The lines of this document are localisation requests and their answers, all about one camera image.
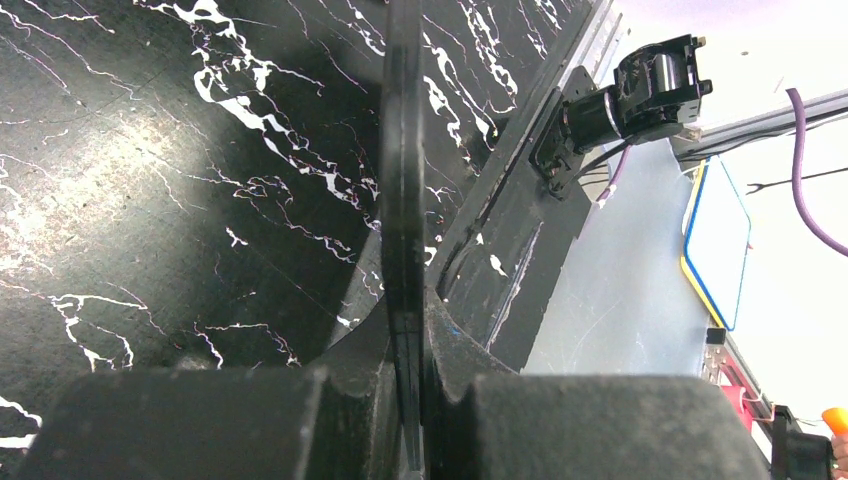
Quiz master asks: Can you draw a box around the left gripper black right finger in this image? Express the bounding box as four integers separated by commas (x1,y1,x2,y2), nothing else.
423,292,768,479

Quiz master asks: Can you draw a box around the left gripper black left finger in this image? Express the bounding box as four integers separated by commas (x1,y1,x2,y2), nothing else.
16,304,399,479

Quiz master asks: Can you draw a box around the small whiteboard red writing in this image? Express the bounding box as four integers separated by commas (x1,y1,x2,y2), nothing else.
379,1,425,472

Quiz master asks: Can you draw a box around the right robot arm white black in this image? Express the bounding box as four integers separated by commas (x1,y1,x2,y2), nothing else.
527,35,713,200

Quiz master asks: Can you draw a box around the person hand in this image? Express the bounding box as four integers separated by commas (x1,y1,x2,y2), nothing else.
831,434,848,479

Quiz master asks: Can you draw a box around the aluminium stand with red part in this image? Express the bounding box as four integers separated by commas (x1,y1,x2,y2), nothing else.
702,327,836,480

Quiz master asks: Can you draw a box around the blue yellow framed board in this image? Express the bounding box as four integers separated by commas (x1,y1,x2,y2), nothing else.
680,156,752,331

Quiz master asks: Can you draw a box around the orange object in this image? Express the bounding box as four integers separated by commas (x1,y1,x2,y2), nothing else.
821,407,848,436

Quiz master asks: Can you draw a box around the aluminium frame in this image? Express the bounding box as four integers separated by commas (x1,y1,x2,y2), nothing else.
599,1,847,152

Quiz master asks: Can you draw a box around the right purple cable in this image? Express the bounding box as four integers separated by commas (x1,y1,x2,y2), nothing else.
785,87,848,260

